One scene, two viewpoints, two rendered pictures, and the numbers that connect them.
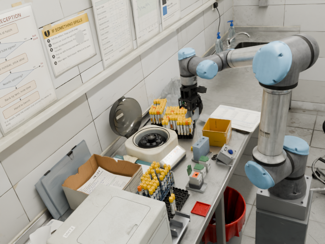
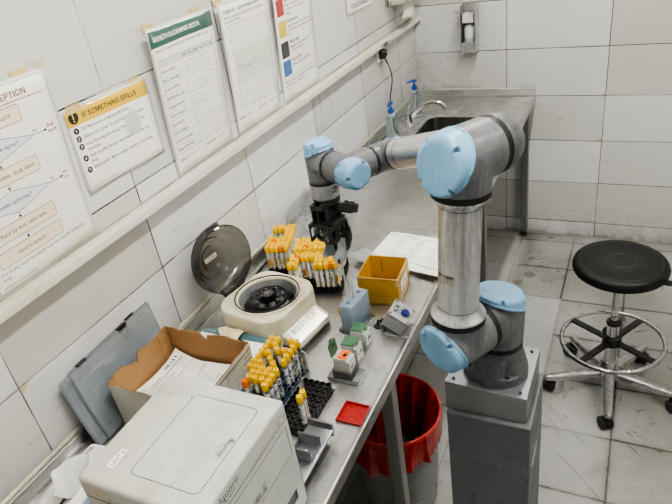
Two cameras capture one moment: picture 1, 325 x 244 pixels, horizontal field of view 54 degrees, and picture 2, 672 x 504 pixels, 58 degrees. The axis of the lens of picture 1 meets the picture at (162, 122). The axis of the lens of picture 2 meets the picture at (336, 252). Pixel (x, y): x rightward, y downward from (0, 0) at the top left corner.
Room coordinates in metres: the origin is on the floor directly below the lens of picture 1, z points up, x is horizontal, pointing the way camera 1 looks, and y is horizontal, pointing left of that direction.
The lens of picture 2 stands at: (-0.12, -0.07, 1.99)
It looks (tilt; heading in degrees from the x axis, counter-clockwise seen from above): 30 degrees down; 357
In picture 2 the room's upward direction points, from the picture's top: 9 degrees counter-clockwise
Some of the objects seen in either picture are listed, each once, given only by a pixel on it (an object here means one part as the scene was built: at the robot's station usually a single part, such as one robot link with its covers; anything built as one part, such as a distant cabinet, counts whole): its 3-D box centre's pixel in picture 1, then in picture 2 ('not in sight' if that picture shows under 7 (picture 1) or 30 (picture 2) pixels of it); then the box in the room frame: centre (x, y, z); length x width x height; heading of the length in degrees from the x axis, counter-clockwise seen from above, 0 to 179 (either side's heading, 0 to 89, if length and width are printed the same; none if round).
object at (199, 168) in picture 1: (199, 172); (352, 350); (1.19, -0.14, 0.91); 0.05 x 0.04 x 0.07; 58
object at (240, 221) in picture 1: (216, 228); (393, 451); (1.42, -0.24, 0.22); 0.38 x 0.37 x 0.44; 148
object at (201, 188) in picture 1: (196, 184); (346, 371); (1.13, -0.11, 0.89); 0.09 x 0.05 x 0.04; 58
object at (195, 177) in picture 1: (195, 179); (344, 363); (1.13, -0.11, 0.92); 0.05 x 0.04 x 0.06; 58
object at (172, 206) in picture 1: (171, 195); (301, 393); (1.04, 0.01, 0.93); 0.17 x 0.09 x 0.11; 148
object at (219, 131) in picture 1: (217, 132); (384, 280); (1.48, -0.29, 0.93); 0.13 x 0.13 x 0.10; 62
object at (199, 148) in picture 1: (201, 149); (355, 311); (1.35, -0.18, 0.92); 0.10 x 0.07 x 0.10; 140
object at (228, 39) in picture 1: (239, 37); (428, 109); (3.00, -0.85, 0.94); 0.24 x 0.17 x 0.14; 58
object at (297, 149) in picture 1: (290, 155); (496, 313); (0.96, -0.47, 1.12); 0.13 x 0.12 x 0.14; 120
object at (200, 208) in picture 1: (200, 208); (353, 413); (0.99, -0.11, 0.88); 0.07 x 0.07 x 0.01; 58
